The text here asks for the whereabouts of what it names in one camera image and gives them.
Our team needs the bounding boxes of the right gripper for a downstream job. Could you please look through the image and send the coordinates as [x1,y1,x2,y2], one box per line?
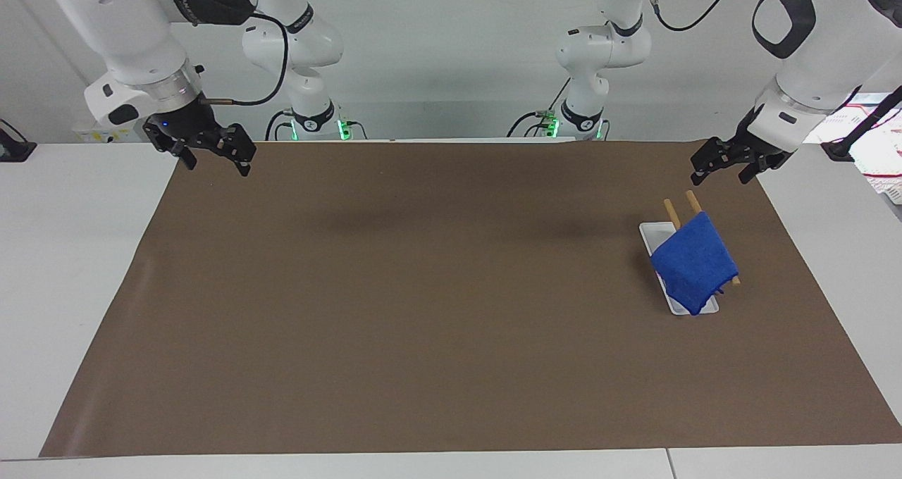
[142,103,257,178]

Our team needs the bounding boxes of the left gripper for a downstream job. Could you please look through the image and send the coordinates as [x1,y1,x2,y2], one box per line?
[689,128,796,187]

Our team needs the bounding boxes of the blue towel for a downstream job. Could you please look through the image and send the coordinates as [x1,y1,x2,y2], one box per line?
[649,211,740,317]

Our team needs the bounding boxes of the black stand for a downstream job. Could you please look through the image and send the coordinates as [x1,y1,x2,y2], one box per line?
[0,118,37,163]
[820,85,902,163]

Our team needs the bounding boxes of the white basket with red lines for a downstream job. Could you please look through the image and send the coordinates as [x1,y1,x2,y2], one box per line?
[803,92,902,206]

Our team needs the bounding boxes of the black cable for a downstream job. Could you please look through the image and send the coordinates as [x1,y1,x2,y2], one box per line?
[264,108,295,142]
[199,13,292,107]
[507,77,573,139]
[644,0,746,34]

